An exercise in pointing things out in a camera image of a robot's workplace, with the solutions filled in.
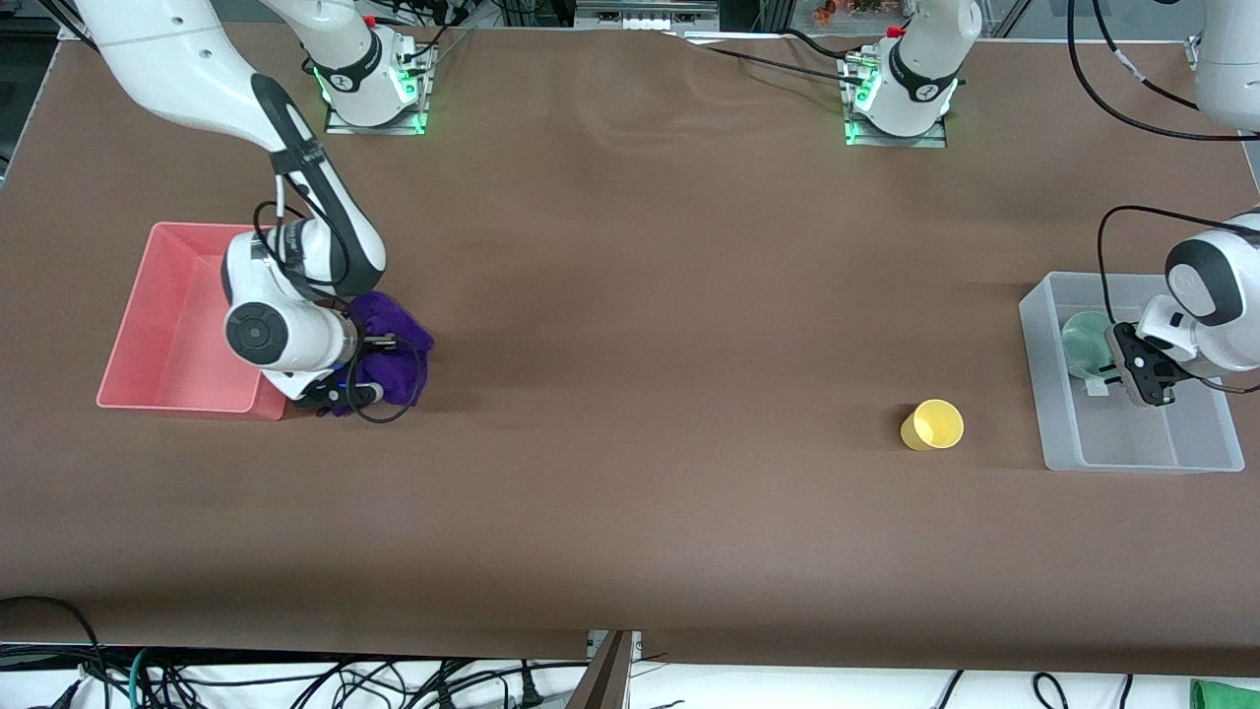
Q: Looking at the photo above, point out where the purple microfibre cloth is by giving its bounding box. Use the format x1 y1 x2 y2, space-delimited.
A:
329 291 435 418

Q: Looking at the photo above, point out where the pale green bowl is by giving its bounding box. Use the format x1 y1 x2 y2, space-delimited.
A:
1060 309 1122 382

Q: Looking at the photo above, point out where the yellow plastic cup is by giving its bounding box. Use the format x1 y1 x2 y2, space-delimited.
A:
900 398 966 453

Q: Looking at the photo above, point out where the green cloth scrap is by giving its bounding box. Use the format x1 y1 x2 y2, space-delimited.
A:
1189 677 1260 709

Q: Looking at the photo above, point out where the clear plastic bin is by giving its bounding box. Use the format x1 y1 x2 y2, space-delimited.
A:
1018 271 1247 476

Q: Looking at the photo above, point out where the pink plastic bin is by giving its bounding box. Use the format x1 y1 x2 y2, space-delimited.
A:
95 223 298 422

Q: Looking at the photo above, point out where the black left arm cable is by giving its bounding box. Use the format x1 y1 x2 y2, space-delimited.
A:
1067 0 1260 332

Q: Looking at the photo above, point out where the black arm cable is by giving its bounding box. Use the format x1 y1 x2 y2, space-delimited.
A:
1067 0 1260 332
253 146 346 302

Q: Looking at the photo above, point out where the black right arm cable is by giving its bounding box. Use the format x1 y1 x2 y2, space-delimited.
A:
253 146 346 302

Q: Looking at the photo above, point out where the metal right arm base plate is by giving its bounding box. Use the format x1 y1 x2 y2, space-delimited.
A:
323 37 436 137

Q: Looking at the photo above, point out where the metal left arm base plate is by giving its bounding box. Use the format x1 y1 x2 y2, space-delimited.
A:
840 49 952 150

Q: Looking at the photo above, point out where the black base cable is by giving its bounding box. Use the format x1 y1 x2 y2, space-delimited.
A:
399 20 475 72

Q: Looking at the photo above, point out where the black floor cable loop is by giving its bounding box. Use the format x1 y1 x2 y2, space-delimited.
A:
0 595 111 709

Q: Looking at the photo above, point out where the silver aluminium frame rail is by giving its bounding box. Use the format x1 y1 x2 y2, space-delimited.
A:
575 0 722 32

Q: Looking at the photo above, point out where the black cable on table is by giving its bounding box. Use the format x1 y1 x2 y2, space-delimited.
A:
783 28 867 60
677 35 867 86

